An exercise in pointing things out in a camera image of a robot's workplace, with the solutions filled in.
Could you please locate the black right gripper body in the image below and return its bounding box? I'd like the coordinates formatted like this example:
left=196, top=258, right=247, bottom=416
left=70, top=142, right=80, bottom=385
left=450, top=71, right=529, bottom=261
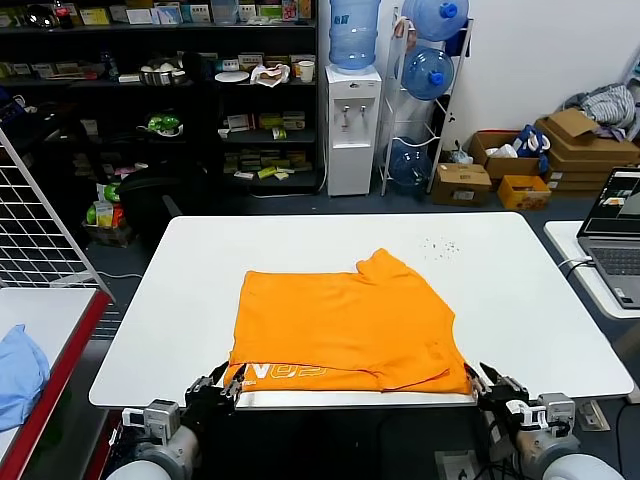
left=477, top=392, right=539, bottom=437

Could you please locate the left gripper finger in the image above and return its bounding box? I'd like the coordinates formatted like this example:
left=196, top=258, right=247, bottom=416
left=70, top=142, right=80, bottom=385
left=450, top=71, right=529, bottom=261
left=186, top=360, right=232, bottom=399
left=219, top=363, right=247, bottom=406

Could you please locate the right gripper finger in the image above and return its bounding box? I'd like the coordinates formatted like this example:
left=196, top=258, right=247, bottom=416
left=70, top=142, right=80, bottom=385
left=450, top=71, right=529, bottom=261
left=462, top=362, right=489, bottom=401
left=478, top=360, right=530, bottom=401

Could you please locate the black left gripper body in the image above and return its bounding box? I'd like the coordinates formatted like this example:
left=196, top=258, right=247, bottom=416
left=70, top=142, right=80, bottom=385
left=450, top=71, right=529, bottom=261
left=182, top=384, right=239, bottom=431

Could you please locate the orange t-shirt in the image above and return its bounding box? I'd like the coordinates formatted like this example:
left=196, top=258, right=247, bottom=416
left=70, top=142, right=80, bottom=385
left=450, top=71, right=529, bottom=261
left=227, top=248, right=476, bottom=396

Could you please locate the grey striped clothes pile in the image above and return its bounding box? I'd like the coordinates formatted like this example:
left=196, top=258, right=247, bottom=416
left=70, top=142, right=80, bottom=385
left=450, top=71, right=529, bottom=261
left=564, top=83, right=640, bottom=141

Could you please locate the grey floor socket box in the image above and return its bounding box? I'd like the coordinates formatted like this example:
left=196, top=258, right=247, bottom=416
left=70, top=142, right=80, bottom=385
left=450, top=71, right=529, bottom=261
left=433, top=449, right=479, bottom=480

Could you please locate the red edged white table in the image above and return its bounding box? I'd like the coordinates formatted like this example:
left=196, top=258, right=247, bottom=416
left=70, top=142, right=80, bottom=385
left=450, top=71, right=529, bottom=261
left=0, top=287, right=126, bottom=480

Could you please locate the white side table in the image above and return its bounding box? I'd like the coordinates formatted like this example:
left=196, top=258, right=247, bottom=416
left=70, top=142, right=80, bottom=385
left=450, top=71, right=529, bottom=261
left=543, top=219, right=640, bottom=321

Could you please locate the grey laptop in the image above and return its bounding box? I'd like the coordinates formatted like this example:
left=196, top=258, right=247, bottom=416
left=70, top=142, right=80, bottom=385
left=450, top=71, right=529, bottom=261
left=576, top=166, right=640, bottom=310

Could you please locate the light blue cloth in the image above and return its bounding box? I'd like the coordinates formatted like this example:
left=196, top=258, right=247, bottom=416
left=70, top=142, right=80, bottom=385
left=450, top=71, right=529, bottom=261
left=0, top=323, right=52, bottom=432

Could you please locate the yellow carton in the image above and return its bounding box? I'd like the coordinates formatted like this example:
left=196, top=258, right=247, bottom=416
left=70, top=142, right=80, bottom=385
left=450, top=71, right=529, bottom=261
left=497, top=174, right=553, bottom=211

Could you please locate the floor basket of snacks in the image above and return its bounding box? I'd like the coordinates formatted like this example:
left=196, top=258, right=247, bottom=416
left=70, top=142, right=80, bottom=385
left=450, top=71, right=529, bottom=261
left=82, top=182, right=134, bottom=249

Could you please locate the black office chair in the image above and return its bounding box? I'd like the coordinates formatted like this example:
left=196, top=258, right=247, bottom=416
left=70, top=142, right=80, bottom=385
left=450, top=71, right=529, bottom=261
left=119, top=162, right=224, bottom=241

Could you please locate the closed brown cardboard box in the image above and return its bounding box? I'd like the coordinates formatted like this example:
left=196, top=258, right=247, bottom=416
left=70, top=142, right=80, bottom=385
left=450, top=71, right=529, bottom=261
left=430, top=162, right=494, bottom=208

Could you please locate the flat brown cardboard box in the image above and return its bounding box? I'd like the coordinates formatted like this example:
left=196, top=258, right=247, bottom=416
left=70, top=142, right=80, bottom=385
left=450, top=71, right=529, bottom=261
left=548, top=170, right=629, bottom=194
left=548, top=151, right=640, bottom=175

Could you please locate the grey white plastic bag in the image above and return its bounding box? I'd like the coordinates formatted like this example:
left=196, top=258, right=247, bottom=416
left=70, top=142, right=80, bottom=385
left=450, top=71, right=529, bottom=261
left=447, top=142, right=474, bottom=166

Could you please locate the blue water jug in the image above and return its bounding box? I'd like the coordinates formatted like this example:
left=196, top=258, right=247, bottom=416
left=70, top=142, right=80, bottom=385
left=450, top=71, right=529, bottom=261
left=388, top=137, right=434, bottom=189
left=402, top=45, right=456, bottom=101
left=328, top=0, right=381, bottom=76
left=401, top=0, right=471, bottom=42

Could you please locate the open brown cardboard box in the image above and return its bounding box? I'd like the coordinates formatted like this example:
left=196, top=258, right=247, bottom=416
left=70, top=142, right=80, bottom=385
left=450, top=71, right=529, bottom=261
left=469, top=130, right=544, bottom=181

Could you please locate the blue white bag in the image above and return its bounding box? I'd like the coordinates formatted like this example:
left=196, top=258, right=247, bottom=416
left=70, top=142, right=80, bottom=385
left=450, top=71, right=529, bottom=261
left=514, top=124, right=552, bottom=174

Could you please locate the green toy in dish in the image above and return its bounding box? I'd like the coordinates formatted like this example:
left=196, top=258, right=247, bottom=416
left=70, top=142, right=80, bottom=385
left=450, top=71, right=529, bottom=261
left=148, top=113, right=182, bottom=137

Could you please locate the white water dispenser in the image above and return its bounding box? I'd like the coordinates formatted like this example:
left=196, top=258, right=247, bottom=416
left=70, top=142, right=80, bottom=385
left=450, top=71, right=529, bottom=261
left=324, top=64, right=383, bottom=197

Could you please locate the cardboard boxes pile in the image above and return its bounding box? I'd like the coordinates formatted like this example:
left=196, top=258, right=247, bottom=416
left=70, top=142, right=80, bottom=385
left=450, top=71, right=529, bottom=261
left=534, top=108, right=640, bottom=160

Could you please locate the metal bowl with eggs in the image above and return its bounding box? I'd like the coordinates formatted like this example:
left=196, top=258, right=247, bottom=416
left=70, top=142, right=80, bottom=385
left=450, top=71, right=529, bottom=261
left=138, top=58, right=187, bottom=87

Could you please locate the white plastic food bag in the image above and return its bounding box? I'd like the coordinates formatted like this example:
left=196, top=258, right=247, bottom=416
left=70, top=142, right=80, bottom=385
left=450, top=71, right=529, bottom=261
left=249, top=63, right=292, bottom=90

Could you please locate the black shelving unit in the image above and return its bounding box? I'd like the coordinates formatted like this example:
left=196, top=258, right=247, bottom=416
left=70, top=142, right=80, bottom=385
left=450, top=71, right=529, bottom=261
left=0, top=0, right=321, bottom=197

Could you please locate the pale pink hanging cloth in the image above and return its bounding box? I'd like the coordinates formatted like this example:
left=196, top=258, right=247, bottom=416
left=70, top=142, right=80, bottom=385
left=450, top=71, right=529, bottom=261
left=393, top=14, right=414, bottom=51

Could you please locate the clear plastic container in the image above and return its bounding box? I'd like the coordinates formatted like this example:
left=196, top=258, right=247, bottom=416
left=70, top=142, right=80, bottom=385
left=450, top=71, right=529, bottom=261
left=210, top=0, right=240, bottom=25

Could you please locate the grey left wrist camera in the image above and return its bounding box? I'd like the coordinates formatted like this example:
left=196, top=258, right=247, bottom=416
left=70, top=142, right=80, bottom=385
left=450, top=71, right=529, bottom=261
left=122, top=398, right=181, bottom=446

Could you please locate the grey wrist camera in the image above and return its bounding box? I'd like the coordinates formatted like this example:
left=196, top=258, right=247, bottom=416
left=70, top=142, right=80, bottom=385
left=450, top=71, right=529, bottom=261
left=519, top=392, right=577, bottom=436
left=122, top=398, right=181, bottom=446

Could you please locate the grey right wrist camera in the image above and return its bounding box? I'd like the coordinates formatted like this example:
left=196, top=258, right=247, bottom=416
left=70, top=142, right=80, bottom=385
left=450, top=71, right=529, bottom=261
left=519, top=392, right=577, bottom=436

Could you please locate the white laptop cable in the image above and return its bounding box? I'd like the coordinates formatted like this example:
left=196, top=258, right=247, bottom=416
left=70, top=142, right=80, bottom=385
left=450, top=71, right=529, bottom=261
left=558, top=256, right=594, bottom=274

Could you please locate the white wire jug rack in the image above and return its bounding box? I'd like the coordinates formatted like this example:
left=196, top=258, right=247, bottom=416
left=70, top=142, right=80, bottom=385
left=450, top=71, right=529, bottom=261
left=379, top=7, right=475, bottom=197

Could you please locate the white wire grid panel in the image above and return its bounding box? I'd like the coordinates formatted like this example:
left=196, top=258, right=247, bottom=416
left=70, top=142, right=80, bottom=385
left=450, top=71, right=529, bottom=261
left=0, top=124, right=116, bottom=304

